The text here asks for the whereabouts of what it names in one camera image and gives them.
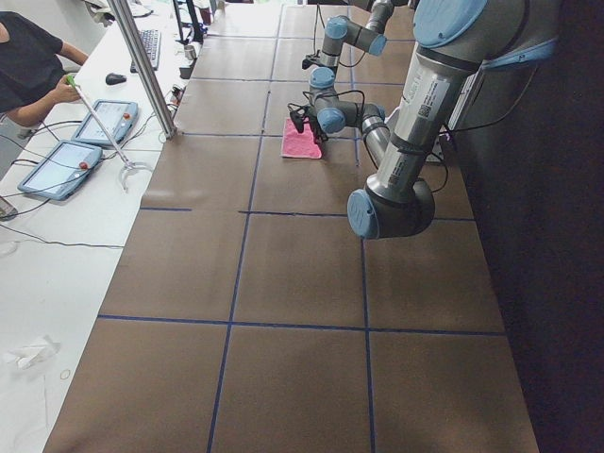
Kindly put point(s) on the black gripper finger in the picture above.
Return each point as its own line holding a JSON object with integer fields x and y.
{"x": 321, "y": 138}

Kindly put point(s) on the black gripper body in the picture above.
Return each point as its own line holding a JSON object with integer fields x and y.
{"x": 315, "y": 128}

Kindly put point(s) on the pink grey microfibre towel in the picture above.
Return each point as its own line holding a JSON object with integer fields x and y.
{"x": 298, "y": 145}

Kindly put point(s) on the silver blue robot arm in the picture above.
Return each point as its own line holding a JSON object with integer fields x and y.
{"x": 369, "y": 38}
{"x": 454, "y": 39}

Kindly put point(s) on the silver metal cylinder weight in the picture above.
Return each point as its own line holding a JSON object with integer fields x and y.
{"x": 189, "y": 52}

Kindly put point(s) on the black computer keyboard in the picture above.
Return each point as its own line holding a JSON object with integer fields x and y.
{"x": 151, "y": 39}

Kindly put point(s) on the metal reacher grabber tool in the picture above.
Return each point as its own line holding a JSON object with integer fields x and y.
{"x": 130, "y": 167}

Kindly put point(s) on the far blue teach pendant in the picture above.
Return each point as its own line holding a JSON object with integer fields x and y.
{"x": 117, "y": 116}

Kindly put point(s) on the blue teach pendant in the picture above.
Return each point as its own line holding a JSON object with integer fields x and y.
{"x": 62, "y": 171}
{"x": 117, "y": 116}

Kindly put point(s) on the black computer mouse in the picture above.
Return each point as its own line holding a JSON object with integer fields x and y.
{"x": 112, "y": 79}

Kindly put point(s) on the near blue teach pendant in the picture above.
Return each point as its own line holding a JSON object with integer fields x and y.
{"x": 62, "y": 171}

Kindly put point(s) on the person in black shirt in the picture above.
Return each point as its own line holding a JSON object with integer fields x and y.
{"x": 33, "y": 80}

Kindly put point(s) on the crumpled white tissue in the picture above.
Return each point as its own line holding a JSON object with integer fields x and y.
{"x": 40, "y": 350}

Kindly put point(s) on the aluminium frame post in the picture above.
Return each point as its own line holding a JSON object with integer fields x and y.
{"x": 134, "y": 44}

